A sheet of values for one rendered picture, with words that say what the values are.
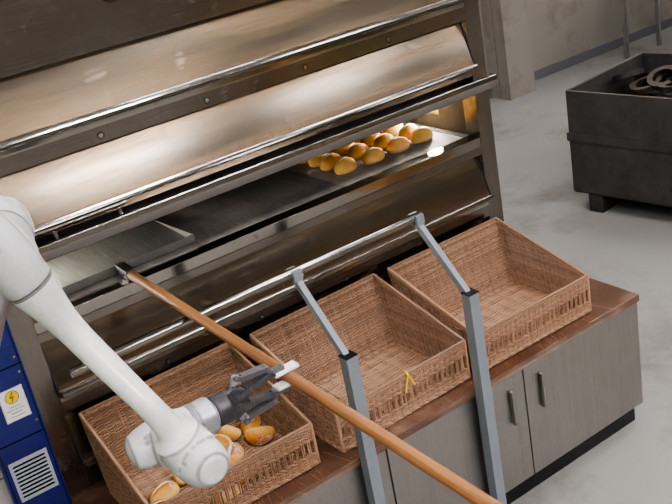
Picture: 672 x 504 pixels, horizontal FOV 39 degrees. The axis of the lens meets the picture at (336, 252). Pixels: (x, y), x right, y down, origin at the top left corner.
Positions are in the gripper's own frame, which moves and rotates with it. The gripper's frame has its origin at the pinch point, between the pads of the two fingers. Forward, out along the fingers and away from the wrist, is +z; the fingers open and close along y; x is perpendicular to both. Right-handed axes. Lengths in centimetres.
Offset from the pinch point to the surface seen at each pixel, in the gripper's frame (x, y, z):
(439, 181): -90, 11, 126
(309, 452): -40, 54, 22
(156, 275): -89, 1, 7
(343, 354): -31, 22, 35
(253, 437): -62, 55, 15
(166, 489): -59, 55, -18
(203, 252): -89, 0, 24
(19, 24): -89, -83, -12
